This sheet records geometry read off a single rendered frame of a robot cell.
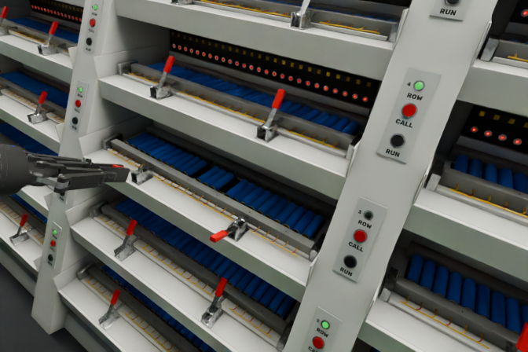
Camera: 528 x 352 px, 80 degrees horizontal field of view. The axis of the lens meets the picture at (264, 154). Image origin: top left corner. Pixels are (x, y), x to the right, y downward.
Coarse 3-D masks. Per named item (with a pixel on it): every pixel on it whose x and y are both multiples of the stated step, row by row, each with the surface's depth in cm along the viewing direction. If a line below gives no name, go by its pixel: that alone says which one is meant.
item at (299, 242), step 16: (112, 144) 78; (144, 160) 73; (176, 176) 69; (192, 192) 68; (208, 192) 65; (224, 208) 64; (240, 208) 62; (256, 224) 60; (272, 224) 59; (288, 240) 57; (304, 240) 56
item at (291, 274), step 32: (128, 128) 84; (96, 160) 75; (128, 192) 71; (160, 192) 67; (320, 192) 66; (192, 224) 62; (224, 224) 61; (256, 256) 55; (288, 256) 56; (288, 288) 53
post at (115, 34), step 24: (120, 24) 73; (144, 24) 78; (96, 48) 72; (120, 48) 75; (168, 48) 87; (72, 96) 77; (96, 96) 74; (96, 120) 76; (120, 120) 82; (72, 144) 78; (72, 192) 79; (96, 192) 83; (48, 216) 84; (48, 240) 85; (72, 240) 82; (48, 264) 85; (72, 264) 85; (48, 288) 86; (48, 312) 86
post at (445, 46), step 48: (432, 0) 41; (480, 0) 38; (432, 48) 41; (384, 96) 44; (432, 144) 42; (384, 192) 45; (336, 240) 48; (384, 240) 45; (336, 288) 48; (288, 336) 53; (336, 336) 49
